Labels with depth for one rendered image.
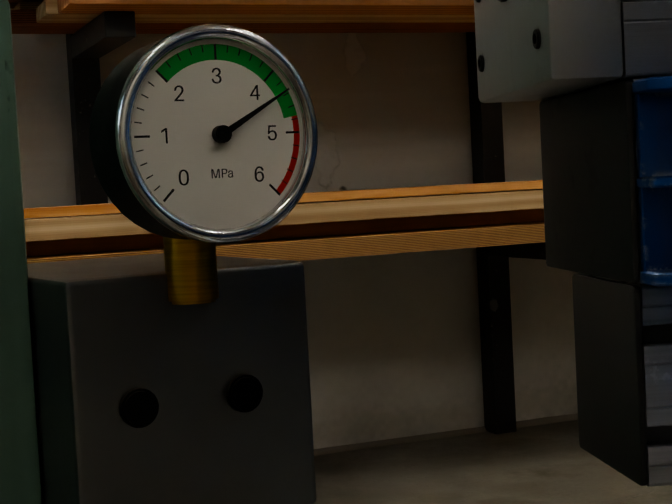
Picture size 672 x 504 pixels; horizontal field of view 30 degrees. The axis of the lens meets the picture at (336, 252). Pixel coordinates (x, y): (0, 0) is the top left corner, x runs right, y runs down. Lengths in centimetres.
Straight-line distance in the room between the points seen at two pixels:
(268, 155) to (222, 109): 2
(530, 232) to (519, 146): 60
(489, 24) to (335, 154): 240
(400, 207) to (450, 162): 62
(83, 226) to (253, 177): 201
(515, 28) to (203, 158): 27
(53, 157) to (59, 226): 51
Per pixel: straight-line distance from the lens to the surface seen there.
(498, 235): 266
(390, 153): 310
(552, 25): 55
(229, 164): 36
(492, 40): 65
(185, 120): 36
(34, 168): 285
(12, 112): 41
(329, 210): 251
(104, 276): 38
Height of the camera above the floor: 64
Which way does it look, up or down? 3 degrees down
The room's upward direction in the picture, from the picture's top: 3 degrees counter-clockwise
